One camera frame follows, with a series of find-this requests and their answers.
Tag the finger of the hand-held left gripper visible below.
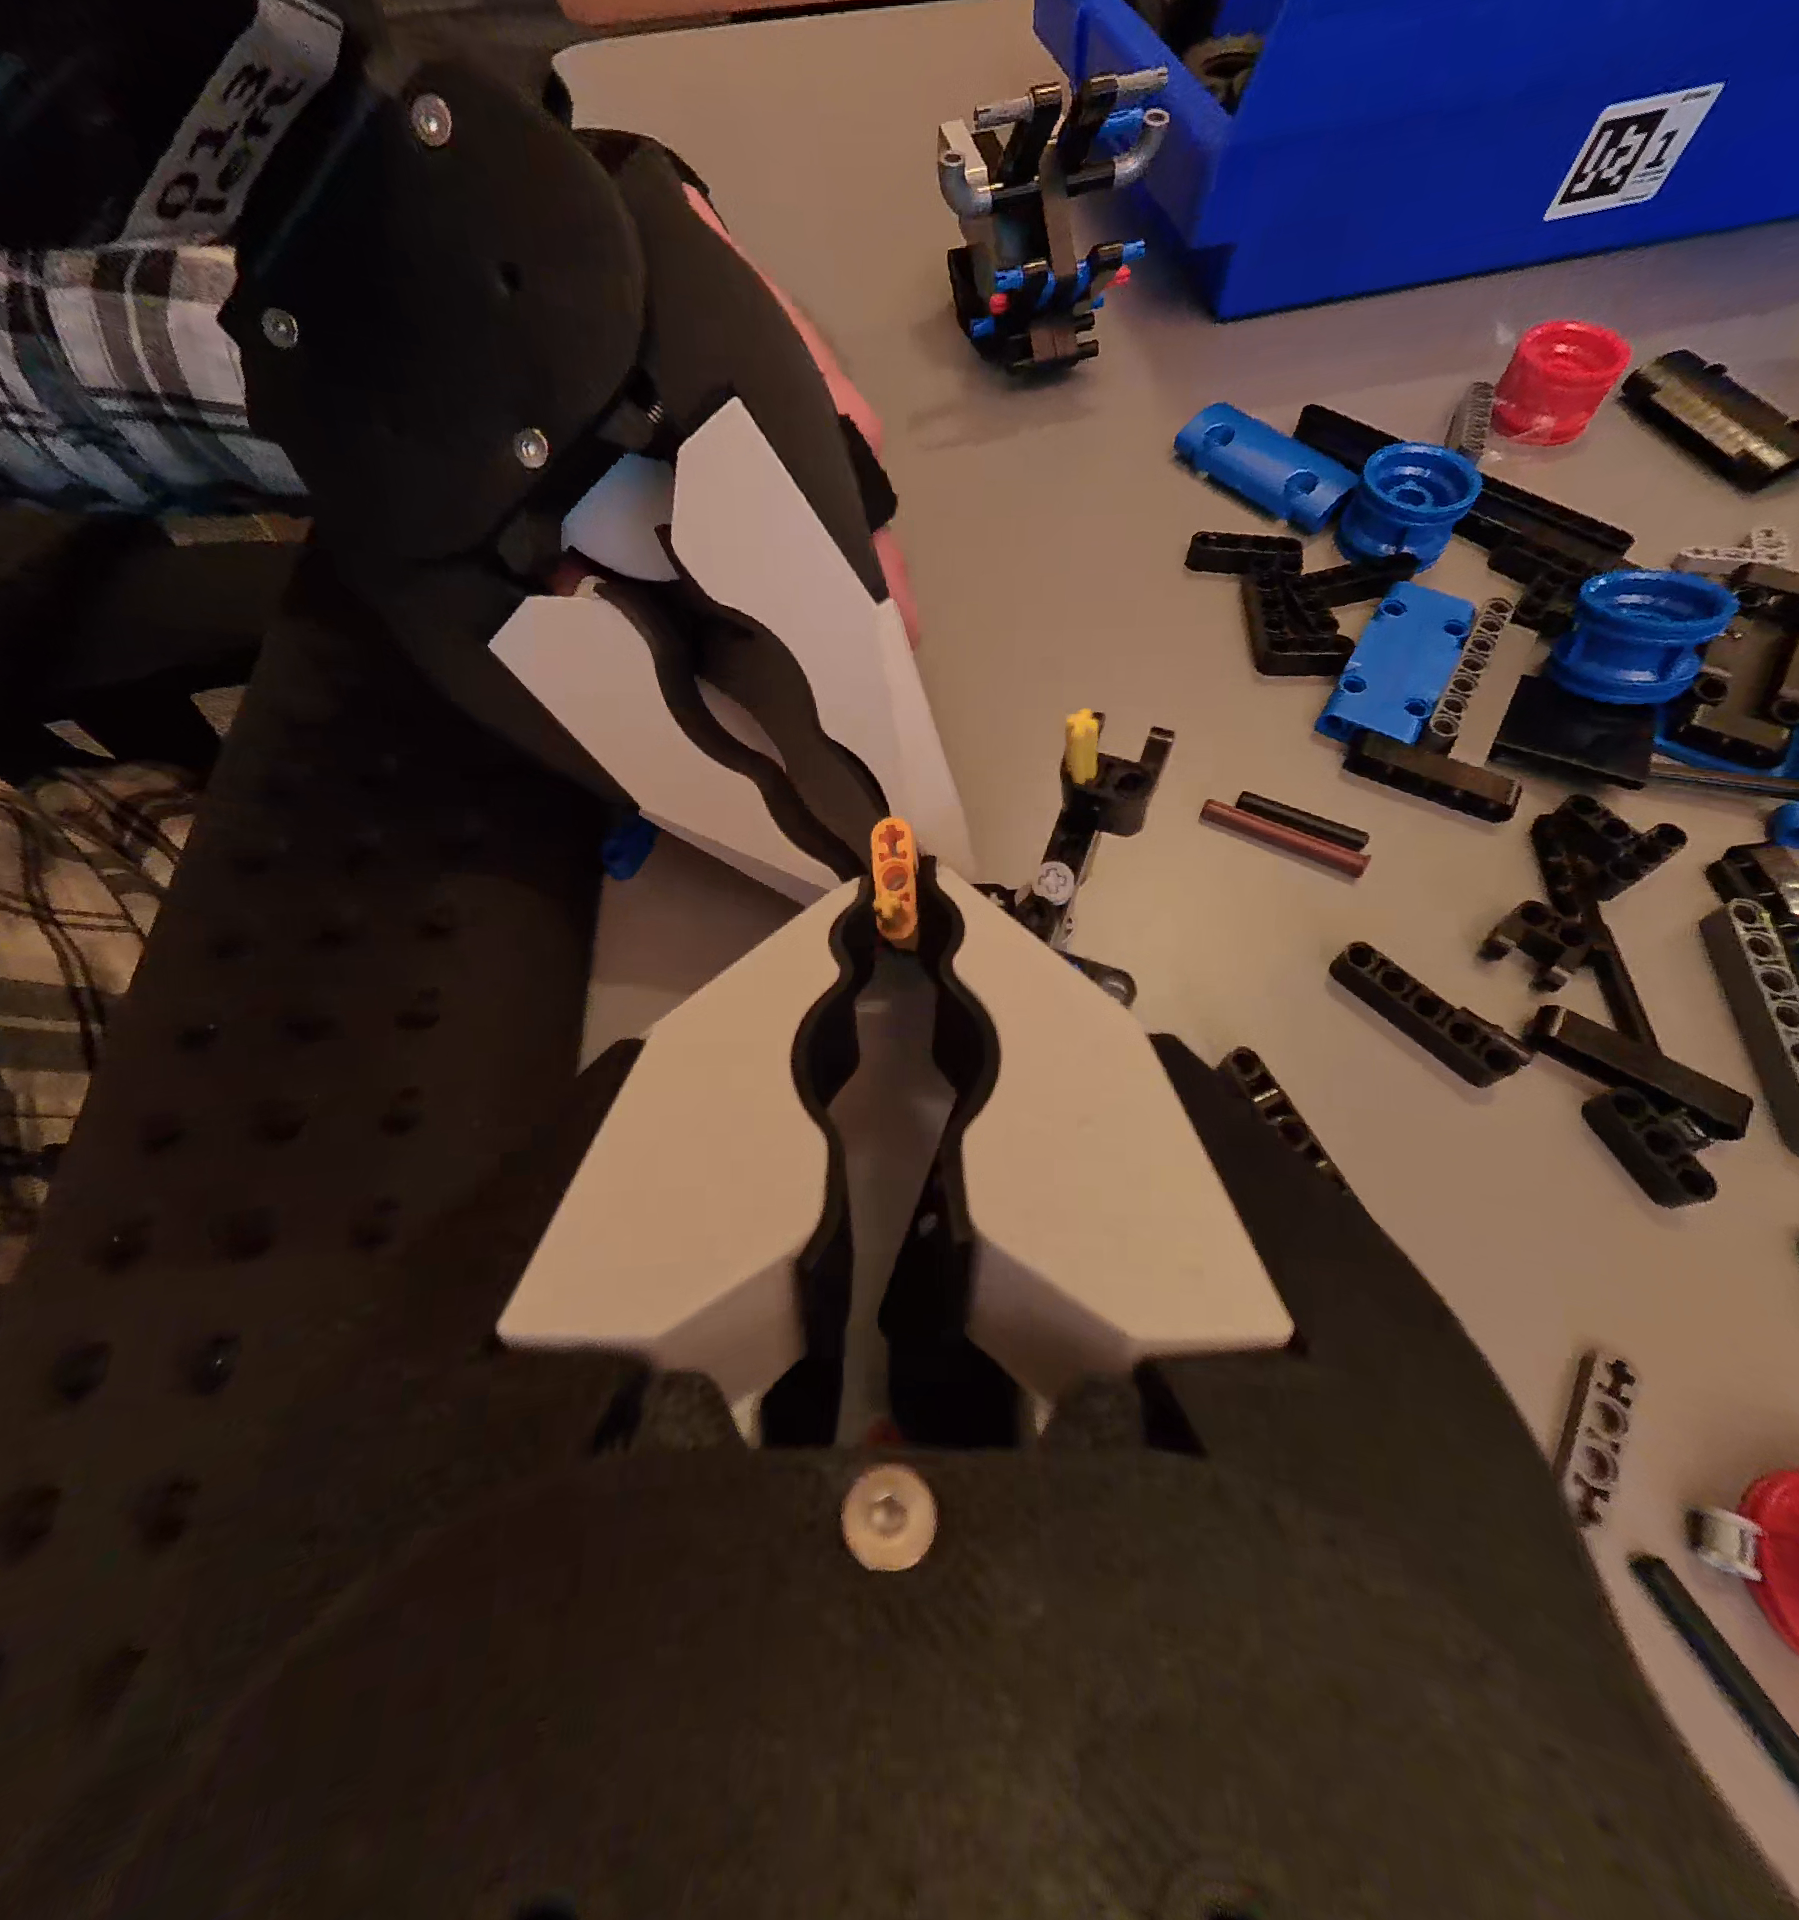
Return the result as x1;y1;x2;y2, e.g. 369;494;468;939
670;398;978;886
486;589;843;905

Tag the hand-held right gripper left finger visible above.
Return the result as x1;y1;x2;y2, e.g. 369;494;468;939
497;877;862;1444

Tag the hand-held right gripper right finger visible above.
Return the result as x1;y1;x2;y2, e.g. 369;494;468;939
920;877;1297;1433

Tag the black toy beam assembly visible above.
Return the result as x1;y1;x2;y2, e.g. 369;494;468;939
973;728;1177;1007

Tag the short black toy axle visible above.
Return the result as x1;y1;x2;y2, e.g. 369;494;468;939
1235;790;1370;850

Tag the person's left forearm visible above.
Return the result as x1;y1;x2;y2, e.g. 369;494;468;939
0;246;308;512

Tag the grey desk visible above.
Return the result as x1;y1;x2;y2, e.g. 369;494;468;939
554;0;1799;1920

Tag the person's left hand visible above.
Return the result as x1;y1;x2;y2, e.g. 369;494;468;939
688;188;925;649

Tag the long black toy beam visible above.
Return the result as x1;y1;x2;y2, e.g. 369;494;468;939
1217;1045;1350;1194

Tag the pile of black toy beams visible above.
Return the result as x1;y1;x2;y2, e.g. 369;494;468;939
1184;405;1799;1209

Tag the dark red toy axle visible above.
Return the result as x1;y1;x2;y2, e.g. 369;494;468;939
1199;799;1372;875

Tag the black blue toy chassis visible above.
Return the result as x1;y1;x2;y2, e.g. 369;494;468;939
936;68;1173;378

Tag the blue toy wheel rim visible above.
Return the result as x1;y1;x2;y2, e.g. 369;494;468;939
1341;441;1483;573
1551;571;1740;708

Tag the black rubber toy tire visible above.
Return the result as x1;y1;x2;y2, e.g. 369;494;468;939
1161;0;1275;91

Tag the grey long toy beam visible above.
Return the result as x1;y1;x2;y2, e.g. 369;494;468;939
1700;897;1799;1160

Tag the tagged blue storage bin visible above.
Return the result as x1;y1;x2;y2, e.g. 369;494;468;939
1033;0;1799;321

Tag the long black toy axle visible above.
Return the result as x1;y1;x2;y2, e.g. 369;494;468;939
1629;1552;1799;1854

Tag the black rounded toy tile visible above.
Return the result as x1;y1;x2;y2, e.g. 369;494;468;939
1618;348;1799;494

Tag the black toy frame assembly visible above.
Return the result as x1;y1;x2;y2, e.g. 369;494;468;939
1649;562;1799;773

